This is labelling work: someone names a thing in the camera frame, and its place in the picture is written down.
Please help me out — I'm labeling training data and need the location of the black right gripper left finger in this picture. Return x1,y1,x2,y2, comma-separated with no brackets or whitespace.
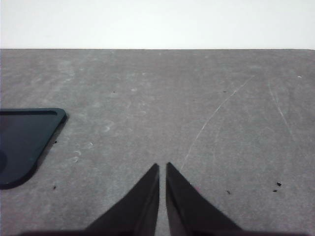
83,163,160,233

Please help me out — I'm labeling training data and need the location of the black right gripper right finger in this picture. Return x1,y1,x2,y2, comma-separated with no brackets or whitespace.
166,162,244,233

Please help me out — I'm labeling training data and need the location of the black rectangular tray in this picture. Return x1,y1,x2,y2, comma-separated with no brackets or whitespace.
0,108,67,190

